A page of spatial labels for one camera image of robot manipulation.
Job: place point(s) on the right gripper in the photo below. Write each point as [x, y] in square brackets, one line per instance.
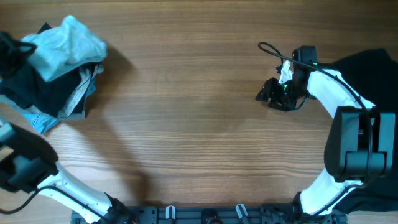
[269, 89]

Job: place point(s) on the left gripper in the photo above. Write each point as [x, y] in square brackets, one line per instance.
[18, 55]

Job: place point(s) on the light blue t-shirt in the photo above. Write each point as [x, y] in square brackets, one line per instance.
[62, 49]

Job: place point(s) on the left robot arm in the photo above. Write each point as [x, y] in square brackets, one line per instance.
[33, 167]

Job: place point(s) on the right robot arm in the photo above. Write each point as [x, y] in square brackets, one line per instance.
[360, 144]

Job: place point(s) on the folded black garment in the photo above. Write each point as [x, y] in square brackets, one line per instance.
[30, 87]

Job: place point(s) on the folded blue denim garment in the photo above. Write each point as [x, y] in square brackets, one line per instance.
[38, 121]

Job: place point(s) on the folded grey garment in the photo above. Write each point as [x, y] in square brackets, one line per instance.
[63, 104]

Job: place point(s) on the black garment right pile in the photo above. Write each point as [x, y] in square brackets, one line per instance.
[373, 74]

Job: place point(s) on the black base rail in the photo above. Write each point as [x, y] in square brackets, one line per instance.
[265, 214]

